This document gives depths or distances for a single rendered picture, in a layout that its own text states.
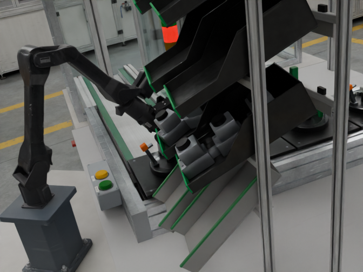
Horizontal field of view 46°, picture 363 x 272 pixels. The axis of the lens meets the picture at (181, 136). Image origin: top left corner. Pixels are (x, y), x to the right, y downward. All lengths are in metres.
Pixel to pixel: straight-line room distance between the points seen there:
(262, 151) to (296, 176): 0.61
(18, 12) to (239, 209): 5.81
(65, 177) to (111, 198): 0.38
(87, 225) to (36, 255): 0.22
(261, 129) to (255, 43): 0.15
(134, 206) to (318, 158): 0.59
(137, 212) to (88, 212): 0.26
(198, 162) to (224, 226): 0.14
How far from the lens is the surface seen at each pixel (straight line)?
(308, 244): 1.19
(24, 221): 1.13
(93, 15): 2.24
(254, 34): 0.69
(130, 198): 1.27
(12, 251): 1.39
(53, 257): 1.19
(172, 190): 1.13
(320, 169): 1.41
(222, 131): 0.82
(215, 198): 0.99
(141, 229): 1.22
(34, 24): 6.54
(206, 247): 0.90
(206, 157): 0.83
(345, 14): 0.78
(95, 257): 1.25
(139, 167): 1.37
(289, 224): 1.25
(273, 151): 1.37
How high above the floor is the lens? 1.66
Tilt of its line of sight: 27 degrees down
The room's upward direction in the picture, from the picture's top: 9 degrees counter-clockwise
